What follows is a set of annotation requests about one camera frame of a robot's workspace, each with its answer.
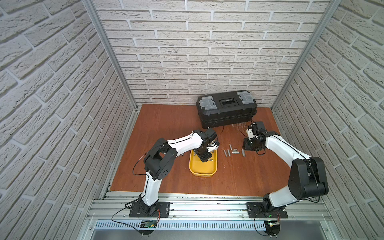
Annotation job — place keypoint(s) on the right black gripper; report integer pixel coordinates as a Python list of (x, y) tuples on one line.
[(247, 147)]

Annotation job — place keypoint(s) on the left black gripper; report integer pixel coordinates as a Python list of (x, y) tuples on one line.
[(204, 153)]

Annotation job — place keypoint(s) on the yellow plastic tray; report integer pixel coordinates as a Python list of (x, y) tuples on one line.
[(200, 169)]

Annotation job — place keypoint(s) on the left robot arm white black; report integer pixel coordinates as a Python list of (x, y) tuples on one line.
[(161, 157)]

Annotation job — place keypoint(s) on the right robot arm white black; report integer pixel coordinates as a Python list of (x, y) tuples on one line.
[(307, 179)]

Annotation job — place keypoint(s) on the black plastic toolbox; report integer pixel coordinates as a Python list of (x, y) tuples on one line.
[(226, 108)]

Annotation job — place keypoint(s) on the right green circuit board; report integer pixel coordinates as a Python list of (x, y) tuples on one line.
[(272, 225)]

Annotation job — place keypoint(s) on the green circuit board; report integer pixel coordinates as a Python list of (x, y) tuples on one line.
[(148, 224), (272, 225)]

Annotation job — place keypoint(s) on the left green circuit board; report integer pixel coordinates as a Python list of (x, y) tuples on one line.
[(148, 224)]

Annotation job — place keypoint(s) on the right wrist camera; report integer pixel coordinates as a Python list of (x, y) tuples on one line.
[(250, 133)]

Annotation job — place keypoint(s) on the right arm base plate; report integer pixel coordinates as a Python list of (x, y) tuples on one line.
[(260, 210)]

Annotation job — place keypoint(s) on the aluminium rail frame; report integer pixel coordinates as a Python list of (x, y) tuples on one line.
[(203, 213)]

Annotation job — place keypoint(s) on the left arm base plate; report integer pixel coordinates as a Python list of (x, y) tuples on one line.
[(141, 210)]

